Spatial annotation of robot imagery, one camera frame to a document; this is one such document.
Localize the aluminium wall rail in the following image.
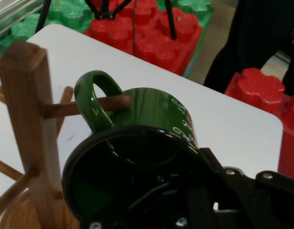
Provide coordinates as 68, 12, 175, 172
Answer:
0, 0, 46, 42

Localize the green foam block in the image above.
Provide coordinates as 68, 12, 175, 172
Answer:
157, 0, 215, 27
0, 0, 95, 52

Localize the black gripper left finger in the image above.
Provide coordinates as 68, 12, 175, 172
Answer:
127, 176, 218, 229

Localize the black camera tripod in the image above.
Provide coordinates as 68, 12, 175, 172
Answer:
36, 0, 177, 41

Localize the dark green ceramic mug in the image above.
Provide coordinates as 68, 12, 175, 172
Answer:
62, 70, 204, 226

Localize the wooden mug tree stand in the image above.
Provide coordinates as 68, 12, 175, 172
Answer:
0, 39, 133, 229

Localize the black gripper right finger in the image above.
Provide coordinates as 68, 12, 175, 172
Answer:
199, 147, 294, 229

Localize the large red foam block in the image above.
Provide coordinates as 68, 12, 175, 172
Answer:
83, 0, 204, 76

